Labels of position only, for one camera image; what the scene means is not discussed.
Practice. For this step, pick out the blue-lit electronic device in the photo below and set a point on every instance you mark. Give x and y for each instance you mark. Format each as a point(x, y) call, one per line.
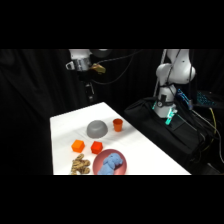
point(205, 99)

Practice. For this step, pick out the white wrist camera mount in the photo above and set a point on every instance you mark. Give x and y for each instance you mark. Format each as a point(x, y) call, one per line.
point(70, 65)

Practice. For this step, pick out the blue plush toy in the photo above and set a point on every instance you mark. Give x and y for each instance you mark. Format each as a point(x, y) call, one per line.
point(110, 165)

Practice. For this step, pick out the orange plastic cup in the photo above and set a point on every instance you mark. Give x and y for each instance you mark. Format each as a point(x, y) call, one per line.
point(117, 125)

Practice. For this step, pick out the grey upturned bowl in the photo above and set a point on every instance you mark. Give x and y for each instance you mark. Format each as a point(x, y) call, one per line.
point(97, 129)

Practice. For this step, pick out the orange cube block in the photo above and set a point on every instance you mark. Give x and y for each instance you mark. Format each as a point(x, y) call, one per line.
point(78, 146)

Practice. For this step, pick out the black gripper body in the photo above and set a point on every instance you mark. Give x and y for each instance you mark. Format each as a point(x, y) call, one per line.
point(85, 79)

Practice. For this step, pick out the green status light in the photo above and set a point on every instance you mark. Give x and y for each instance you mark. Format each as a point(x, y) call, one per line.
point(171, 116)

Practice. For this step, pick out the black curtain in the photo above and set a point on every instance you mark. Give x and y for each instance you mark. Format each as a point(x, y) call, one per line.
point(30, 106)

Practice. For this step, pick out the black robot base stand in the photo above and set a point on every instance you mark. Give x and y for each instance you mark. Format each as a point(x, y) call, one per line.
point(156, 133)

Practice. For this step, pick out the pink round plate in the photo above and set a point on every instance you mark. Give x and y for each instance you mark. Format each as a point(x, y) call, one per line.
point(121, 168)

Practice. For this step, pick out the red-orange cube block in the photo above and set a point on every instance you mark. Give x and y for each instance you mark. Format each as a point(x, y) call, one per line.
point(96, 147)

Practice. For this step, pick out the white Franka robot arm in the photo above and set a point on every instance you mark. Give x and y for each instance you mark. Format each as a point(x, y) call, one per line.
point(178, 71)

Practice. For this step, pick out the tan wrist camera box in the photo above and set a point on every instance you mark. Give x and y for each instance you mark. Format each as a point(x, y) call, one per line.
point(99, 68)

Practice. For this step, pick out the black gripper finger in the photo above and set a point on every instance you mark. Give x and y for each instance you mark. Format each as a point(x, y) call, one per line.
point(89, 97)
point(92, 97)

